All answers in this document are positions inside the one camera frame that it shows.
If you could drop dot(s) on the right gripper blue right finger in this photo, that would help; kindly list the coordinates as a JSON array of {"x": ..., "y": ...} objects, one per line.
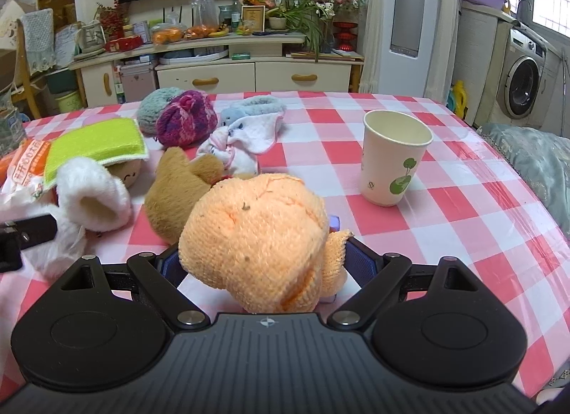
[{"x": 348, "y": 257}]

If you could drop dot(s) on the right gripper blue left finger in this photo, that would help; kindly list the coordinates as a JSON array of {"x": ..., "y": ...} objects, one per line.
[{"x": 168, "y": 265}]

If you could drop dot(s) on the brown plush slipper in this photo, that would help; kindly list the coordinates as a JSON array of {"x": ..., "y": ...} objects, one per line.
[{"x": 178, "y": 186}]

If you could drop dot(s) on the white fluffy plush toy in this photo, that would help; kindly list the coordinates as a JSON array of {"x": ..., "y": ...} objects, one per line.
[{"x": 89, "y": 199}]

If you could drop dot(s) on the orange knitted towel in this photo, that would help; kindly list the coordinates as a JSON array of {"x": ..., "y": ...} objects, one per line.
[{"x": 267, "y": 241}]

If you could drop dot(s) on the green yellow sponge cloth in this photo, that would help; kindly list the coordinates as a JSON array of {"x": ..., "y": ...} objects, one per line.
[{"x": 108, "y": 142}]

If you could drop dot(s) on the white pink baby cloth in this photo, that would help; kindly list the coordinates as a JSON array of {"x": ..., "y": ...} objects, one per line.
[{"x": 238, "y": 145}]

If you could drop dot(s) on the purple pink knitted hat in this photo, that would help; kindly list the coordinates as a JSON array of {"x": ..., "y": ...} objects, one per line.
[{"x": 189, "y": 118}]

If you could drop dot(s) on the teal knitted hat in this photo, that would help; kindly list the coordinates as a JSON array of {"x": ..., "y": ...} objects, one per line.
[{"x": 152, "y": 106}]

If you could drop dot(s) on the orange white tissue pack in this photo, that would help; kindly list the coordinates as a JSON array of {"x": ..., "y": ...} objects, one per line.
[{"x": 22, "y": 174}]

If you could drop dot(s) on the white paper cup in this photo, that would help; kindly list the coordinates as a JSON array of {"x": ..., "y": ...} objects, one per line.
[{"x": 393, "y": 145}]

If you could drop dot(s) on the red white checkered tablecloth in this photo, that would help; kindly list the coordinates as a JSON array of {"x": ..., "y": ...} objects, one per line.
[{"x": 464, "y": 201}]

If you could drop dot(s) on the green trash bin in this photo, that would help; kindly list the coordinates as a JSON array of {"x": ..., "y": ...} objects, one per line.
[{"x": 69, "y": 101}]

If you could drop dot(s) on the wooden dining chair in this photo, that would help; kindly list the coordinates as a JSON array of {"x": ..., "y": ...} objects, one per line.
[{"x": 27, "y": 51}]

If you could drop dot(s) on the pink storage box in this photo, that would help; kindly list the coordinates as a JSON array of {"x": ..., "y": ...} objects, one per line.
[{"x": 138, "y": 81}]

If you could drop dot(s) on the cream tv cabinet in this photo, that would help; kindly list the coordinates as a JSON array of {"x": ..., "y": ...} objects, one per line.
[{"x": 231, "y": 64}]

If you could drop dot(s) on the white washing machine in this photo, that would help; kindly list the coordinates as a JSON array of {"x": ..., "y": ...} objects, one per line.
[{"x": 521, "y": 74}]

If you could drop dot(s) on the flower plant pot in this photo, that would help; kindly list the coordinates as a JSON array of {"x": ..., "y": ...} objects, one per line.
[{"x": 314, "y": 18}]

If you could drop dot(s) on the white standing air conditioner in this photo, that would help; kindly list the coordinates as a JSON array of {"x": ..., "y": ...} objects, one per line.
[{"x": 407, "y": 43}]

